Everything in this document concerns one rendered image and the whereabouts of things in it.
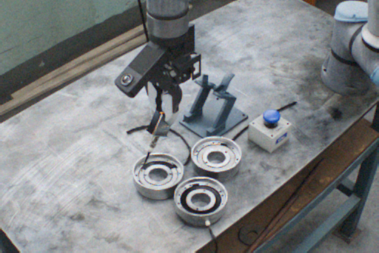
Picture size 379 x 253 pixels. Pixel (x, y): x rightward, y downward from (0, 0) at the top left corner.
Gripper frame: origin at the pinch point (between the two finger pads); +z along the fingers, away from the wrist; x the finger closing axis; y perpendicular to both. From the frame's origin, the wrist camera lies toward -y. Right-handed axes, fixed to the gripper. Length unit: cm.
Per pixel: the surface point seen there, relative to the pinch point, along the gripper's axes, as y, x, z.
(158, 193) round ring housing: -8.4, -7.1, 10.2
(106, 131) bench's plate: -2.4, 17.1, 13.1
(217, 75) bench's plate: 31.0, 13.8, 13.2
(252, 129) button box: 18.7, -8.1, 9.9
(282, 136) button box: 22.3, -14.1, 10.3
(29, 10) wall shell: 48, 151, 55
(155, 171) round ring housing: -3.9, -1.5, 11.2
